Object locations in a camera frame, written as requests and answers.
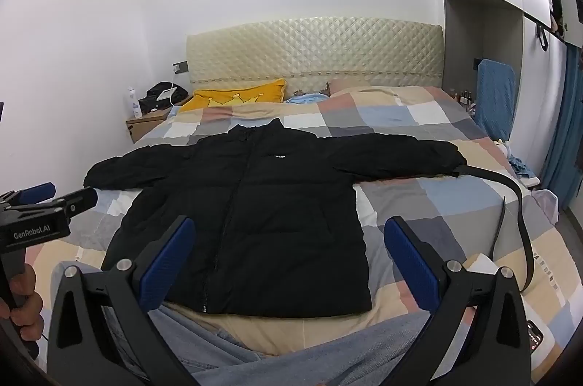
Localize light blue cloth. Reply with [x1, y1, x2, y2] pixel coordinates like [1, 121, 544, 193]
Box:
[286, 93, 329, 105]

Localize cream quilted headboard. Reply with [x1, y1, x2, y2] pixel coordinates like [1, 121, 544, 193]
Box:
[186, 17, 445, 94]

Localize black puffer jacket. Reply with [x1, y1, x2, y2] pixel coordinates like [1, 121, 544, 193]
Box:
[84, 120, 465, 319]

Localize checkered patchwork duvet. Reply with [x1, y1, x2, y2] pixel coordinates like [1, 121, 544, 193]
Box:
[27, 85, 576, 384]

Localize beige pillow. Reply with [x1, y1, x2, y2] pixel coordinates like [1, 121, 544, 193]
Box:
[327, 76, 371, 97]

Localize black bag on nightstand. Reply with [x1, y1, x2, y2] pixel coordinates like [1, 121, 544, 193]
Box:
[138, 82, 189, 114]

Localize wall power outlet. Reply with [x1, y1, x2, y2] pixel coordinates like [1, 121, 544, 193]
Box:
[173, 61, 189, 74]

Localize yellow crown pillow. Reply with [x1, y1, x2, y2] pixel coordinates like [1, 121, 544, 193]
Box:
[179, 79, 286, 113]

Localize person's left hand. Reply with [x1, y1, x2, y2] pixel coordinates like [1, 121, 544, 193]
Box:
[0, 264, 44, 342]

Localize white spray bottle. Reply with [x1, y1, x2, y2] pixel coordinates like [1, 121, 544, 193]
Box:
[129, 87, 142, 118]

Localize blue jeans legs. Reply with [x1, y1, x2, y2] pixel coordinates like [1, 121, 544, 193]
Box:
[49, 261, 476, 386]

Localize blue curtain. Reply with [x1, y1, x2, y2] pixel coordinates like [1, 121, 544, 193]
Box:
[541, 44, 582, 209]

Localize smartphone on bed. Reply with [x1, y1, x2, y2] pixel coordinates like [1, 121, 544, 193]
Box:
[527, 320, 544, 352]

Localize black belt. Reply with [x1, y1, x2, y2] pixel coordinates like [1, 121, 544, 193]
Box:
[454, 165, 538, 295]

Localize wooden nightstand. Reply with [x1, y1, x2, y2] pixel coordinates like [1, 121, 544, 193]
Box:
[125, 97, 191, 143]

